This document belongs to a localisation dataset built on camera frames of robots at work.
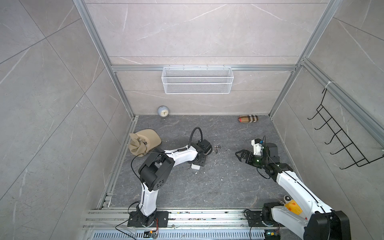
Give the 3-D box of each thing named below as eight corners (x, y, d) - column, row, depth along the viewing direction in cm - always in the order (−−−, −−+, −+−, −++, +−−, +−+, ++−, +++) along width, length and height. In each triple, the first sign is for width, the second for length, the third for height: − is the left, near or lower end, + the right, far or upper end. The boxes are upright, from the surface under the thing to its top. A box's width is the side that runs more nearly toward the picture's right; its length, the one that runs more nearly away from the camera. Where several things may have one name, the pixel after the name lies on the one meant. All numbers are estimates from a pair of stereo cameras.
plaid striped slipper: (238, 122, 116) (239, 120, 114) (237, 116, 121) (237, 114, 118) (258, 122, 117) (259, 120, 114) (256, 117, 121) (257, 114, 119)
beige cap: (132, 159, 97) (130, 155, 93) (128, 139, 108) (125, 135, 103) (164, 147, 103) (162, 143, 99) (157, 129, 114) (155, 125, 109)
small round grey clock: (159, 118, 121) (156, 110, 114) (162, 112, 125) (160, 104, 118) (167, 120, 120) (165, 112, 113) (170, 114, 124) (169, 106, 117)
